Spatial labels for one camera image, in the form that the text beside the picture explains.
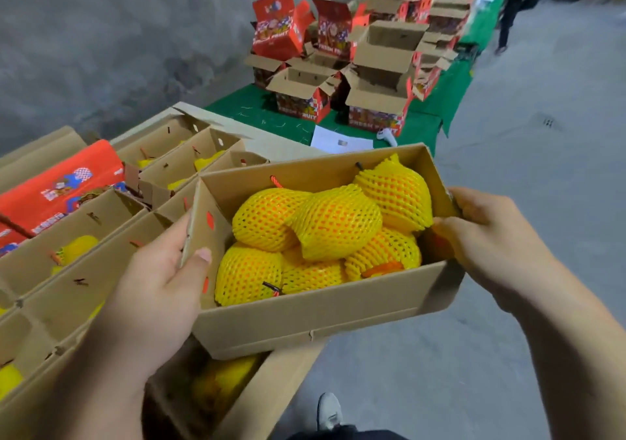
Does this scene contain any person's right hand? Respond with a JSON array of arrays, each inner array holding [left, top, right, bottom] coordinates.
[[432, 187, 559, 314]]

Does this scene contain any person's left hand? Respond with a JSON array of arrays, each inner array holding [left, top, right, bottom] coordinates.
[[88, 212, 213, 382]]

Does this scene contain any brown cardboard fruit box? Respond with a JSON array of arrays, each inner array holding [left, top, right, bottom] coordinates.
[[181, 143, 466, 360]]

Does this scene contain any person's left forearm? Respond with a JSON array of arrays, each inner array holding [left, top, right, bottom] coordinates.
[[46, 328, 148, 440]]

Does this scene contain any person's right forearm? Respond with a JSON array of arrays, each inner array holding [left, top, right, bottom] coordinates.
[[508, 258, 626, 440]]

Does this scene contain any single yellow netted fruit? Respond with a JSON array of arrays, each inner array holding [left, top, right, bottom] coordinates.
[[192, 354, 262, 418], [194, 150, 227, 172], [0, 362, 24, 401], [51, 235, 100, 276]]

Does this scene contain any open cardboard box with fruit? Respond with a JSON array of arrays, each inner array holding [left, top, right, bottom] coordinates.
[[0, 188, 149, 308], [125, 129, 246, 207], [111, 112, 212, 169], [0, 211, 192, 396], [156, 150, 271, 222]]

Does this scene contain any pile of yellow netted fruits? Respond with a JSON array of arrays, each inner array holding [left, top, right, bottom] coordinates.
[[214, 153, 434, 307]]

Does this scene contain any green tablecloth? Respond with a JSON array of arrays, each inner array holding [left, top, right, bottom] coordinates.
[[205, 0, 507, 157]]

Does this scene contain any white paper sheet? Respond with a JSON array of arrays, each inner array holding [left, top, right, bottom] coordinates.
[[310, 125, 374, 155]]

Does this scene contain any red printed box lid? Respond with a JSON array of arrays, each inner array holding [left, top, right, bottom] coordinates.
[[0, 139, 127, 256]]

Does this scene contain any person's white shoe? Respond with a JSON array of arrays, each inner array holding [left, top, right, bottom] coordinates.
[[317, 392, 343, 432]]

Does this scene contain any group of red printed gift boxes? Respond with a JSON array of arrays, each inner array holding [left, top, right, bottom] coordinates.
[[244, 0, 476, 137]]

